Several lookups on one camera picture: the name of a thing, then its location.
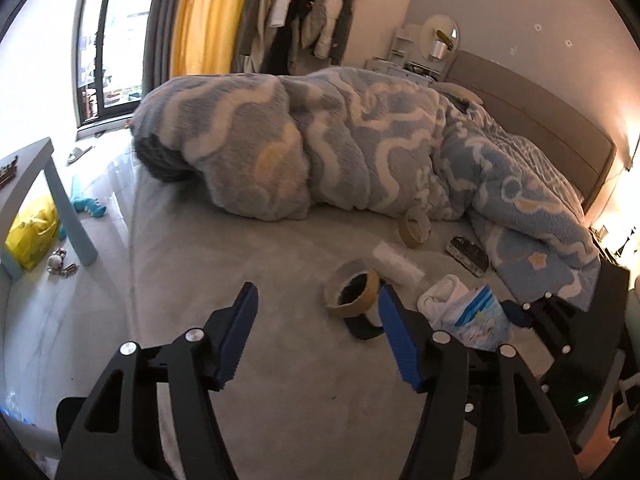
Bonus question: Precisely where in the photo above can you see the white sock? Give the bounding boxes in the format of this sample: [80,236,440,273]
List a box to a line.
[416,274,470,322]

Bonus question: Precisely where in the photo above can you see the black face tissue pack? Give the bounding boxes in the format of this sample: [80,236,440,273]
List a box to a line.
[446,236,489,278]

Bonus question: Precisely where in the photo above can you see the black broken tape ring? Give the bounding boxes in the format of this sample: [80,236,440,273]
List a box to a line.
[342,309,386,342]

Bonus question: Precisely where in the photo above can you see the brown packing tape roll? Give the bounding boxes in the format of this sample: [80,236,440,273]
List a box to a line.
[322,259,380,318]

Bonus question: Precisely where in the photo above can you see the cardboard tape core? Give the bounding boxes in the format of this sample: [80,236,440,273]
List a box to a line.
[398,207,431,248]

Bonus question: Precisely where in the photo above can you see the blue white tissue packet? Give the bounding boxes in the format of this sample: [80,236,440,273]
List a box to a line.
[439,285,511,351]

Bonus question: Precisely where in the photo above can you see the key bunch on floor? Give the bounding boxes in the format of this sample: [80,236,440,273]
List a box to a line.
[47,247,78,278]

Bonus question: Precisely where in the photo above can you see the grey bed headboard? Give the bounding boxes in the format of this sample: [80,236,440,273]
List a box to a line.
[444,51,617,212]

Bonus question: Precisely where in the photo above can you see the yellow plastic bag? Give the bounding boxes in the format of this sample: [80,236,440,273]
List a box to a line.
[4,195,60,271]

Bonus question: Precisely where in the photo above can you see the blue dinosaur toy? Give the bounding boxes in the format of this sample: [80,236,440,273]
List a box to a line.
[70,178,106,218]

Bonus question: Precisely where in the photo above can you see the light blue side table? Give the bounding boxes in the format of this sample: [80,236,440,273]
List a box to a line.
[0,138,98,282]

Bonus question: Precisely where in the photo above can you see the blue fleece blanket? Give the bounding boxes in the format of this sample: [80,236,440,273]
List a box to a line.
[130,67,600,309]

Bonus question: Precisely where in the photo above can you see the white dresser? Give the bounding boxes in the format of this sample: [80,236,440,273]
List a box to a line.
[364,27,439,84]

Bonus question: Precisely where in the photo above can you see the round vanity mirror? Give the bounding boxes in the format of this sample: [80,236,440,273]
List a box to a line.
[418,14,460,61]

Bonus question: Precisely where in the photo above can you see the grey curtain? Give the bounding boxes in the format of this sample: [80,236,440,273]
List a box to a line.
[142,0,179,96]

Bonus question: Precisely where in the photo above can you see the black framed window door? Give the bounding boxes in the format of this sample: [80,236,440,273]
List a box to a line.
[73,0,151,138]

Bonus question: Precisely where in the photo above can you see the hanging clothes rack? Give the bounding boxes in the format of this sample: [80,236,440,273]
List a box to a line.
[230,0,356,75]

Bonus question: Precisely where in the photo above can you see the yellow curtain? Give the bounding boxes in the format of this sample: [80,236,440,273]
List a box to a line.
[169,0,244,77]

